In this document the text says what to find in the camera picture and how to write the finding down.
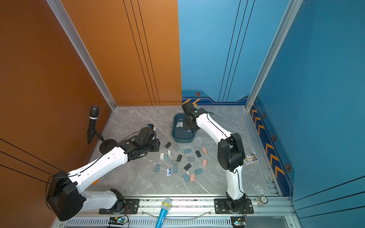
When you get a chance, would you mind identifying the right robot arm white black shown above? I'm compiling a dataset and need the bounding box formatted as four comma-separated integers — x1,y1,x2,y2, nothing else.
182,102,248,213

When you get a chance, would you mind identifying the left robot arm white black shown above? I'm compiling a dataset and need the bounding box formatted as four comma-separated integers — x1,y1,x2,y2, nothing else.
46,124,160,221

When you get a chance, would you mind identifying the dark teal storage box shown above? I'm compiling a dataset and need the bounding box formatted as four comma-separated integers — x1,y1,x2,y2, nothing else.
172,113,195,143

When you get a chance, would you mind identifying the black eraser top left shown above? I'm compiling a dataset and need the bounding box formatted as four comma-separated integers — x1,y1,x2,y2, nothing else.
165,142,172,149

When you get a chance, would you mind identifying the black eraser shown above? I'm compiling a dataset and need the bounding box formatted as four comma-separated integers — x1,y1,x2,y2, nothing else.
176,154,183,162
195,150,202,158
184,163,192,171
165,142,172,149

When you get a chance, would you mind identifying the black eraser upper right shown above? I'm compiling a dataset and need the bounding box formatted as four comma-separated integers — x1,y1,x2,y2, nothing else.
195,150,202,158

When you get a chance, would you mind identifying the black eraser middle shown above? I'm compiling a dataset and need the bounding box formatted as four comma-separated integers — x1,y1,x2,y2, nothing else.
176,154,183,162

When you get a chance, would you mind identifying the grey eraser middle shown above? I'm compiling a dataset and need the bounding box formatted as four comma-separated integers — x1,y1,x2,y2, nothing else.
170,159,179,165

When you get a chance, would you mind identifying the black eraser lower centre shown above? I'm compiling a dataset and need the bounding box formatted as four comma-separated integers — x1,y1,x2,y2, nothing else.
184,163,192,171

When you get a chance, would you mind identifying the teal eraser lower right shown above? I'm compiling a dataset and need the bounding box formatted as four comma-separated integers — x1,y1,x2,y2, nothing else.
194,168,203,175

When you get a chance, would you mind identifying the light blue eraser bottom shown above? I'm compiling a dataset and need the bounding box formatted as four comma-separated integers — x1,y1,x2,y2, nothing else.
182,174,190,182

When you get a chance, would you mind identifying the black microphone on stand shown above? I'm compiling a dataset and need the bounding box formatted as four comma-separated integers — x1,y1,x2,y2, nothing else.
86,106,117,154

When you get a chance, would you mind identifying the blue handheld microphone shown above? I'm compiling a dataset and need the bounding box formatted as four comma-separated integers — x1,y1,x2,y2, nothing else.
155,198,172,228

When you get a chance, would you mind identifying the colourful printed card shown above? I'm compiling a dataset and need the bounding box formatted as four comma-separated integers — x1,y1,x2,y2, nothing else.
244,153,258,165

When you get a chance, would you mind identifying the left green circuit board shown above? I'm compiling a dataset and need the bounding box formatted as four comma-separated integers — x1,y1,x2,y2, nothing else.
107,217,129,228

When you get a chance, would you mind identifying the green circuit board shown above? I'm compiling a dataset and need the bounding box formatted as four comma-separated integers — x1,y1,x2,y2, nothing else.
107,217,129,228
231,217,246,228

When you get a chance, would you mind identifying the clear tape roll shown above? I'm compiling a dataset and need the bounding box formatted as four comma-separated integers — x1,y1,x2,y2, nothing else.
255,195,269,206

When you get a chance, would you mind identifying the right green circuit board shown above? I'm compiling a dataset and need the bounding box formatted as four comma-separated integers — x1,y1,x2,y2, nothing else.
231,217,246,228

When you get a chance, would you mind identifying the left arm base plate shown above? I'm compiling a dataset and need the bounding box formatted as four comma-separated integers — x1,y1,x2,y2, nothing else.
98,199,140,214

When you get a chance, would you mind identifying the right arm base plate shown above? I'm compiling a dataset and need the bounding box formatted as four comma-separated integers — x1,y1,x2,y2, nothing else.
214,198,254,215

